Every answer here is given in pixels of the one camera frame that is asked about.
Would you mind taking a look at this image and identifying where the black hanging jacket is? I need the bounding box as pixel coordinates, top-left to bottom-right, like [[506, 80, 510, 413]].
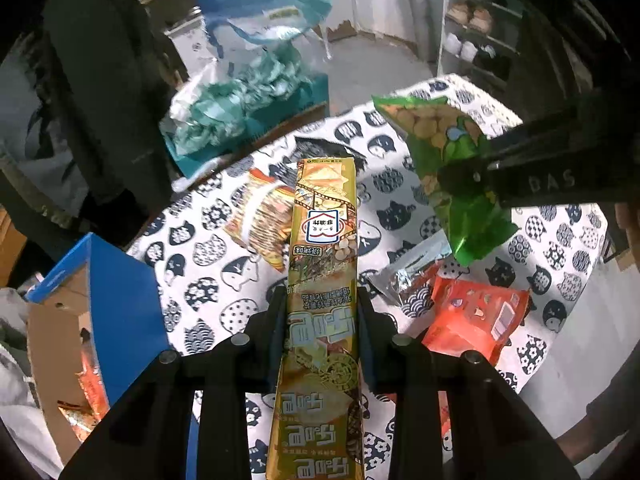
[[41, 0, 182, 202]]

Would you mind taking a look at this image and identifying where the shoe rack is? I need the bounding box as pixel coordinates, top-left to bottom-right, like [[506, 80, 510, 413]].
[[436, 0, 527, 92]]

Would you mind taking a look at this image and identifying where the cat print tablecloth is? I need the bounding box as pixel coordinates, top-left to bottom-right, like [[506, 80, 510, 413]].
[[125, 74, 609, 480]]

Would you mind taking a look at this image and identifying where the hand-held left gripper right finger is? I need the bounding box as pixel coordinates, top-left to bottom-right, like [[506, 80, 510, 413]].
[[356, 290, 581, 480]]

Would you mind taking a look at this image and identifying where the orange cracker packet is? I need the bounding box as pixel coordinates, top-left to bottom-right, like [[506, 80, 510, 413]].
[[221, 166, 297, 274]]

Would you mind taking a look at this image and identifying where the orange snack packet white label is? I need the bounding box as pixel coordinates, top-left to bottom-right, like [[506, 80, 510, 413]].
[[421, 275, 532, 367]]

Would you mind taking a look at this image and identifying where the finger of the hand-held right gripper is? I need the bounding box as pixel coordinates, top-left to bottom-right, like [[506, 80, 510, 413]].
[[482, 104, 584, 159], [439, 160, 506, 206]]

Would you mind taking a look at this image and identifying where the blue cardboard box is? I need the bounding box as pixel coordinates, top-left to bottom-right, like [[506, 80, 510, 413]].
[[25, 232, 173, 466]]

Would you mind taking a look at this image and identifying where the long gold snack packet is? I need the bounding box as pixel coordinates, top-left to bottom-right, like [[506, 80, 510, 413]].
[[266, 156, 367, 480]]

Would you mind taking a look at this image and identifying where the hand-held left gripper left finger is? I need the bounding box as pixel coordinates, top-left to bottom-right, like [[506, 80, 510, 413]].
[[59, 287, 287, 480]]

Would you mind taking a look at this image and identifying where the white door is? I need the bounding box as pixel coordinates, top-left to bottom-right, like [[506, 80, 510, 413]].
[[345, 0, 447, 57]]

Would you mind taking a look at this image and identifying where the green snack packet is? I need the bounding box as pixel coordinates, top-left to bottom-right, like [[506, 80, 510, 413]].
[[372, 94, 520, 266]]

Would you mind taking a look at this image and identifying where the blue plastic bag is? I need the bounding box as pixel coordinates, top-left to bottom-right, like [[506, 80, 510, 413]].
[[193, 0, 334, 47]]

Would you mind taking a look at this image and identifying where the white bag with green cloth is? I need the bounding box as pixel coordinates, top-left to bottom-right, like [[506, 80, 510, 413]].
[[159, 49, 329, 162]]

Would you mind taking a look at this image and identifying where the silver foil snack packet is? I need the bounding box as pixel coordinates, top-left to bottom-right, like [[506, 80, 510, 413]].
[[369, 232, 454, 307]]

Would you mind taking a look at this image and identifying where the orange striped snack packet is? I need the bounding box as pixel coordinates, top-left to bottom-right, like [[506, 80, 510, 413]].
[[56, 329, 112, 432]]

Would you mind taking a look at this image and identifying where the person's right forearm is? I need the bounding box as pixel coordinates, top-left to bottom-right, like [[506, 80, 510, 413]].
[[554, 400, 634, 467]]

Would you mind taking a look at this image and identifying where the black shoe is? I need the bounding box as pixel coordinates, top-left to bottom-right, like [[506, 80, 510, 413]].
[[475, 45, 512, 77]]

